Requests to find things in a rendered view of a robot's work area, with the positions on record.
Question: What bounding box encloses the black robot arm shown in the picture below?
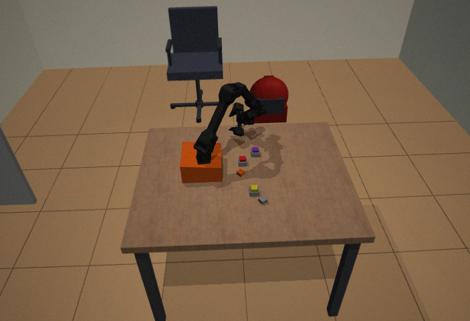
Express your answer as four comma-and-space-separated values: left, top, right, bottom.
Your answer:
193, 82, 266, 165

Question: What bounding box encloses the red button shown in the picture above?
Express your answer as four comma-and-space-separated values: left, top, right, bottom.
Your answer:
238, 156, 247, 167

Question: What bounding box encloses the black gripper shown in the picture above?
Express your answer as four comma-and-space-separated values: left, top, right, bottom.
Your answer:
229, 102, 250, 136

